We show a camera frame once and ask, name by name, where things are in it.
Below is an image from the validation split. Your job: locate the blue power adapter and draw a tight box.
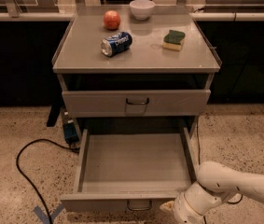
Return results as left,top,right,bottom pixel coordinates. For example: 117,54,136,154
63,122,78,144

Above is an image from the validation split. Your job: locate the grey top drawer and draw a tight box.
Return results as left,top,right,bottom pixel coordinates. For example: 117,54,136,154
63,90,210,118

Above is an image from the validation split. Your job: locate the black cable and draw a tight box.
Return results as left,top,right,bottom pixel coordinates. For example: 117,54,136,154
15,138,81,224
195,119,243,205

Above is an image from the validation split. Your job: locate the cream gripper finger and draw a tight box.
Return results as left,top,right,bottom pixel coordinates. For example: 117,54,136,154
160,201,174,213

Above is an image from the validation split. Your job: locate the grey drawer cabinet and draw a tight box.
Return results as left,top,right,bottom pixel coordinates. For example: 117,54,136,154
53,6,220,134

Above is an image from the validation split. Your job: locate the red apple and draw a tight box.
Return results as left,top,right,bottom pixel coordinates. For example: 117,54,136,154
103,10,121,30

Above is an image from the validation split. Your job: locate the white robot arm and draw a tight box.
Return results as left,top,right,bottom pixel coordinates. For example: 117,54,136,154
160,161,264,224

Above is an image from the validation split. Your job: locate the white bowl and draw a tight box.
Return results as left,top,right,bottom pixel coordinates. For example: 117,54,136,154
130,0,155,20

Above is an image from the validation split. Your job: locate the blue pepsi can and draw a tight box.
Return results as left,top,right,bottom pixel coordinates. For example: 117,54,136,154
101,32,132,57

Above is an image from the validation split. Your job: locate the grey drawer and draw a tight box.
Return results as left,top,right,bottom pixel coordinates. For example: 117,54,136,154
61,129,196,212
63,90,210,118

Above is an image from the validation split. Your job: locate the black cable left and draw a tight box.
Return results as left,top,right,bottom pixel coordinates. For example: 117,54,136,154
15,138,81,224

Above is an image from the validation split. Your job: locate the black cable right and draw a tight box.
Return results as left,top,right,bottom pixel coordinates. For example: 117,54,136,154
195,119,243,205

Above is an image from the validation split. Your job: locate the green yellow sponge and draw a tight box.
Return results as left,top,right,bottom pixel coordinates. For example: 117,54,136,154
162,30,186,51

